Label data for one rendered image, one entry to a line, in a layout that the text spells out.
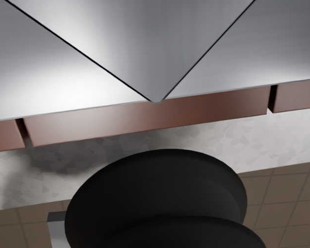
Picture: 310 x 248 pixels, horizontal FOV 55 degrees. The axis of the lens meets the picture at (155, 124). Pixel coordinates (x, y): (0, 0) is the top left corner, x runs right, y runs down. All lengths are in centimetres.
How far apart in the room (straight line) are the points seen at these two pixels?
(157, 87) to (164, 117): 6
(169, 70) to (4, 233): 155
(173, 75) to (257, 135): 30
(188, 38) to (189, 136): 27
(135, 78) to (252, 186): 145
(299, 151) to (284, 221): 141
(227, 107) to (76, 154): 25
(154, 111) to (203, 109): 4
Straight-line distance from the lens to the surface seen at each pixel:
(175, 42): 16
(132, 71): 16
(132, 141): 40
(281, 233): 199
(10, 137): 23
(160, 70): 16
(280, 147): 49
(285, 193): 172
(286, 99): 24
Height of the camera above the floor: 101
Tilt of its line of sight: 57 degrees down
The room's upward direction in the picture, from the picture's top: 165 degrees clockwise
